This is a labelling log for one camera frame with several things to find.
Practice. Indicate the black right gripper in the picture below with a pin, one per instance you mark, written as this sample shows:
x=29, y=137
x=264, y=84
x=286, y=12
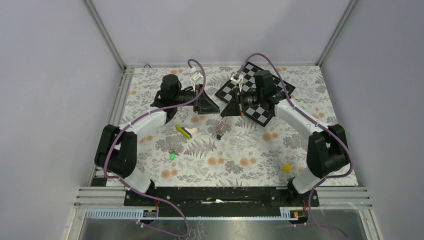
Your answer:
x=234, y=108

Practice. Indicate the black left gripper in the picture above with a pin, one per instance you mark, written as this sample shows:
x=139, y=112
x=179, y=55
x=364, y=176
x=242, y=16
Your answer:
x=203, y=104

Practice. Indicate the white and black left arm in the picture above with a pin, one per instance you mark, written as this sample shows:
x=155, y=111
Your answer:
x=117, y=151

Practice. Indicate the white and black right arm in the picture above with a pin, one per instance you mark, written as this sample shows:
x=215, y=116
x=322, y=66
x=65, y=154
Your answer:
x=327, y=149

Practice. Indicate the black and white chessboard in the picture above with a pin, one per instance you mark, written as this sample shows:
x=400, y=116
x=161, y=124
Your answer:
x=266, y=84

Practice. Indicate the floral patterned table mat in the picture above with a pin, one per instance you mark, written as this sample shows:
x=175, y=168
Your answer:
x=247, y=155

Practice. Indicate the yellow cube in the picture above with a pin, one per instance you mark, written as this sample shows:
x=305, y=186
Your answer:
x=286, y=168

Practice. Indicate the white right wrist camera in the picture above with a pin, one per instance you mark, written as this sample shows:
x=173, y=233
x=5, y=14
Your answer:
x=239, y=79

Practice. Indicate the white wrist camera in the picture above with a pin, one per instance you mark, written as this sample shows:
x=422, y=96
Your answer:
x=239, y=79
x=195, y=77

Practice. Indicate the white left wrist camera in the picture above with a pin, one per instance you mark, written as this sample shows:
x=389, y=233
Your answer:
x=195, y=77

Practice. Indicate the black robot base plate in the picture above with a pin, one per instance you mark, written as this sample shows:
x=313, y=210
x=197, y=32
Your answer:
x=222, y=202

